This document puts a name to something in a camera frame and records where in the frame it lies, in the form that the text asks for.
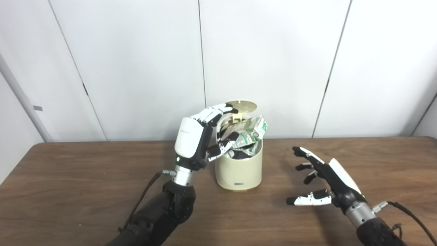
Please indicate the gray wall corner trim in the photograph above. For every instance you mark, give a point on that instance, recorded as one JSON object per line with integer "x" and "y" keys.
{"x": 22, "y": 99}

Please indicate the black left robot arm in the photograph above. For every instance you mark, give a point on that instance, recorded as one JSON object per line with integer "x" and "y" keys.
{"x": 164, "y": 212}

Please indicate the green white milk carton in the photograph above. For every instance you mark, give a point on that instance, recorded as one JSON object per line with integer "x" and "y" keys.
{"x": 251, "y": 131}

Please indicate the cream round bin lid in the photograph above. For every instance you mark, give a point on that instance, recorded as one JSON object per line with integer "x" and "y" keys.
{"x": 244, "y": 106}

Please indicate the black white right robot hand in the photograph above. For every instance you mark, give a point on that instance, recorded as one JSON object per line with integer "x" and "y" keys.
{"x": 341, "y": 184}

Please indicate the cream-colored round bin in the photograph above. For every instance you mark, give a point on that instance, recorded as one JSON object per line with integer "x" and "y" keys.
{"x": 239, "y": 171}

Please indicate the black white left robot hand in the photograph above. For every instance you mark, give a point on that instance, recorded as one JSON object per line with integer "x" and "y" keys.
{"x": 189, "y": 140}

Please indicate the black wall panel hinge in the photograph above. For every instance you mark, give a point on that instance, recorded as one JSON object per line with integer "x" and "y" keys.
{"x": 85, "y": 89}

